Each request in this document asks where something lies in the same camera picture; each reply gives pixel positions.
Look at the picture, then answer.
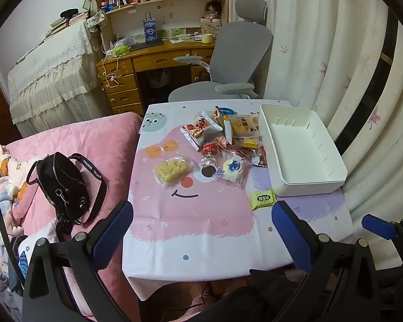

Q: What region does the patterned box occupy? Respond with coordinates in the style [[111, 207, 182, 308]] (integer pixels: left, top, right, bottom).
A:
[[200, 22, 222, 35]]

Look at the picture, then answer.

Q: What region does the white plastic bag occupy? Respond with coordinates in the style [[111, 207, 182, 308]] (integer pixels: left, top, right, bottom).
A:
[[147, 69, 170, 90]]

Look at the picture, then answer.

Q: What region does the pink blanket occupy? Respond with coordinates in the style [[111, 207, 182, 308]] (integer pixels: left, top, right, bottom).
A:
[[5, 112, 146, 317]]

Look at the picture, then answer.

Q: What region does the dark brown snack packet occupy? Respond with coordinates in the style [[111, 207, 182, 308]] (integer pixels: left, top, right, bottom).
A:
[[250, 148, 268, 167]]

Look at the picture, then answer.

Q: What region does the white cable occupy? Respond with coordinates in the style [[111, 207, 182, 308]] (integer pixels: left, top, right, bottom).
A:
[[100, 53, 122, 88]]

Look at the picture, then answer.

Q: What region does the black handbag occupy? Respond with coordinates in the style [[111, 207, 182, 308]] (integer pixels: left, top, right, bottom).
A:
[[26, 152, 108, 242]]

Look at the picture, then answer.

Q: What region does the wooden bookshelf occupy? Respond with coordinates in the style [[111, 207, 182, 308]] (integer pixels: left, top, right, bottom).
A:
[[91, 0, 229, 57]]

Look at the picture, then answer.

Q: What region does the green yellow snack packet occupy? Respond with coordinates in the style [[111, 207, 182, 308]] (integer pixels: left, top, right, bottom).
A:
[[251, 189, 278, 210]]

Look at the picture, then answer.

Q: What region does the blueberry print snack packet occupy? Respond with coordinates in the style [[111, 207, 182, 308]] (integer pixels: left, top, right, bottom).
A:
[[218, 152, 248, 187]]

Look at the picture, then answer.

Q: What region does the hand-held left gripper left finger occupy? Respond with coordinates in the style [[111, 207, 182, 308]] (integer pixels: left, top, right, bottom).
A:
[[22, 200, 135, 322]]

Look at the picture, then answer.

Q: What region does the grey office chair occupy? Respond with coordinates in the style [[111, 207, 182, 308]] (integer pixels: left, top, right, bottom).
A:
[[168, 0, 275, 103]]

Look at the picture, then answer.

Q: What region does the cream lace furniture cover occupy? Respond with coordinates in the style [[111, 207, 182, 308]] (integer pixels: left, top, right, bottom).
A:
[[7, 20, 113, 138]]

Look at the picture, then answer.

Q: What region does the silver foil snack bag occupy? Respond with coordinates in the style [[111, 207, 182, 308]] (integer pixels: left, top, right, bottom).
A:
[[195, 112, 224, 132]]

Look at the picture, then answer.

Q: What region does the white plastic bin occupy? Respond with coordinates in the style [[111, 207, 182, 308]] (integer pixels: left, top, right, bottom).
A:
[[259, 103, 348, 197]]

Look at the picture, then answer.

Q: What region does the red snack packet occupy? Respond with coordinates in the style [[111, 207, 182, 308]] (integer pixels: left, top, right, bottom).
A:
[[201, 142, 220, 158]]

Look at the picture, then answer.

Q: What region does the blue gift bag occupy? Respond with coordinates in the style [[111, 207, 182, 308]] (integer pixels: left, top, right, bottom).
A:
[[142, 12, 159, 42]]

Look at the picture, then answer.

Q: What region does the cartoon printed blanket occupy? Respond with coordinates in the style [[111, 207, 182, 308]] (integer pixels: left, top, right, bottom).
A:
[[0, 144, 29, 312]]

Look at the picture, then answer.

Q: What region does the clear noodle snack packet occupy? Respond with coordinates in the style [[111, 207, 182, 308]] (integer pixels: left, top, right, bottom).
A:
[[153, 153, 194, 189]]

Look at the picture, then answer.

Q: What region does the silver snack packet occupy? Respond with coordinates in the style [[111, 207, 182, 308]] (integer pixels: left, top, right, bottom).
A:
[[223, 121, 234, 149]]

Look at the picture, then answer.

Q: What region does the wooden desk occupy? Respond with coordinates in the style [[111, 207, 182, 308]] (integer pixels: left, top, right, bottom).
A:
[[96, 38, 220, 115]]

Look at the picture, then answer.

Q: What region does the clear orange cracker packet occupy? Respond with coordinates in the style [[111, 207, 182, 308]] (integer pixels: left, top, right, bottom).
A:
[[233, 137, 263, 151], [226, 114, 261, 141]]

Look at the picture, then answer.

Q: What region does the floral cloth bag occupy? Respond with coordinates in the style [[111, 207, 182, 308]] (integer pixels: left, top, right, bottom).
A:
[[85, 10, 108, 34]]

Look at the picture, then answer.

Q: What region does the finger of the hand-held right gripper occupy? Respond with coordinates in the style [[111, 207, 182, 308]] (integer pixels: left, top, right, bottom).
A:
[[362, 214, 403, 269], [374, 268, 403, 309]]

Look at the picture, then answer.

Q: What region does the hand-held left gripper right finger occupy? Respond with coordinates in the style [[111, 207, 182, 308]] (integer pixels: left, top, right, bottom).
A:
[[271, 200, 382, 322]]

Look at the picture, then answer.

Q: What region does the floral cream curtain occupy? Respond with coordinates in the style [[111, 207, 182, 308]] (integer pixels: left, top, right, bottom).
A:
[[228, 0, 403, 217]]

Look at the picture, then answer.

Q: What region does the green tissue pack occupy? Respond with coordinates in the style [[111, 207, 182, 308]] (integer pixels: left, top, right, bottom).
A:
[[106, 45, 130, 57]]

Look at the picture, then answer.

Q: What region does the doll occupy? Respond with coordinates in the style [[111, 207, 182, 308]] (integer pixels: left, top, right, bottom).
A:
[[201, 1, 224, 24]]

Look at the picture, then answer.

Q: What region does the stack of books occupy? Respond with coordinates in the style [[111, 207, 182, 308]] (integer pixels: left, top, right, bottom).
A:
[[46, 12, 88, 38]]

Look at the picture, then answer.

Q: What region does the black laptop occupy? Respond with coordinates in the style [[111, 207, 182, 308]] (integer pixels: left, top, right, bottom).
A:
[[130, 38, 164, 50]]

